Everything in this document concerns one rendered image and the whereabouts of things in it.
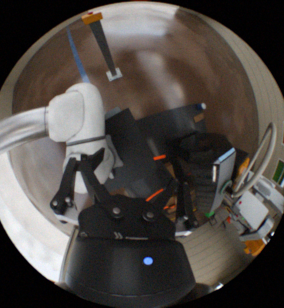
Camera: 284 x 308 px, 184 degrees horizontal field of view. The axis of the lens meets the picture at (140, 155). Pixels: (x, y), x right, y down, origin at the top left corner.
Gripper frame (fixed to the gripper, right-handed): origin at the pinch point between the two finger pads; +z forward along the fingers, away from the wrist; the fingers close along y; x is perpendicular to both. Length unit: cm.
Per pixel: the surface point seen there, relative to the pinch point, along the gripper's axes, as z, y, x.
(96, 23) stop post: 12, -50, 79
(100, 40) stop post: 32, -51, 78
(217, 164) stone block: 31, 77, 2
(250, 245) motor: -72, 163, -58
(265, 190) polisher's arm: -27, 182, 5
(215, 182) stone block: 32, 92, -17
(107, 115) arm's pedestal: 29.6, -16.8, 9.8
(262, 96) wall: 57, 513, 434
